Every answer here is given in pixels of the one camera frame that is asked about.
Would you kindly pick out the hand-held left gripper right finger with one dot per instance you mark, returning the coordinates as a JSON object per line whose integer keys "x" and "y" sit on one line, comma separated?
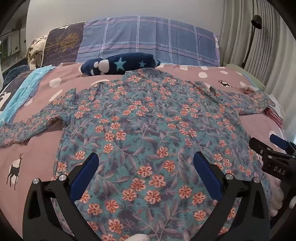
{"x": 206, "y": 177}

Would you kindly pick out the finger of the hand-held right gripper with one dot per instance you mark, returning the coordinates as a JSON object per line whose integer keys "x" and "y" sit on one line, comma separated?
{"x": 281, "y": 141}
{"x": 260, "y": 146}

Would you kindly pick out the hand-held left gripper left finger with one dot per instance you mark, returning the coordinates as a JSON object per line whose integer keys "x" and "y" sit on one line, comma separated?
{"x": 85, "y": 177}

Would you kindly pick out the teal floral shirt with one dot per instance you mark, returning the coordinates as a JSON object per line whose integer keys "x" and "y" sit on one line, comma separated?
{"x": 148, "y": 129}

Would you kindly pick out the pink folded clothes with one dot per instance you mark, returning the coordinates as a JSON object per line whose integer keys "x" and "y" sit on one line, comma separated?
{"x": 274, "y": 115}

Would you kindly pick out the beige clothes pile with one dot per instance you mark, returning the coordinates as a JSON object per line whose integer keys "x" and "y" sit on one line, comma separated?
{"x": 34, "y": 51}

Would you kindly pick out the small pink cloth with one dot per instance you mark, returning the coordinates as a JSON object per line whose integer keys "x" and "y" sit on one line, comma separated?
{"x": 249, "y": 89}

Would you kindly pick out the pink dotted bedspread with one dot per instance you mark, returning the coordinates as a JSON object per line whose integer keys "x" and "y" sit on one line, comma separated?
{"x": 34, "y": 143}

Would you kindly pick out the grey curtain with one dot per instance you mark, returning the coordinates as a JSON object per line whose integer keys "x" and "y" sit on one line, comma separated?
{"x": 277, "y": 69}

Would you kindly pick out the white fuzzy sleeve cuff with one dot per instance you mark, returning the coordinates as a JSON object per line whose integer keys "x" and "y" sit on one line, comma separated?
{"x": 138, "y": 237}

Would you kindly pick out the teal patchwork blanket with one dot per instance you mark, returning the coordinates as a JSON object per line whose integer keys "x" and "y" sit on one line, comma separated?
{"x": 20, "y": 92}

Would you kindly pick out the black floor lamp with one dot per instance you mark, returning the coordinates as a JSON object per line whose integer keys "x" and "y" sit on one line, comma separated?
{"x": 256, "y": 22}

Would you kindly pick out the navy star plush cloth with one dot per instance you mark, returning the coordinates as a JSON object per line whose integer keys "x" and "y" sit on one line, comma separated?
{"x": 129, "y": 62}

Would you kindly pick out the dark tree print pillow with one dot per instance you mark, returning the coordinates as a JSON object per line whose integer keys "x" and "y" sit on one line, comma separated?
{"x": 62, "y": 41}

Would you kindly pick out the wall shelf with books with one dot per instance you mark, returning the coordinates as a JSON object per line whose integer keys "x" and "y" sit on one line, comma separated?
{"x": 9, "y": 46}

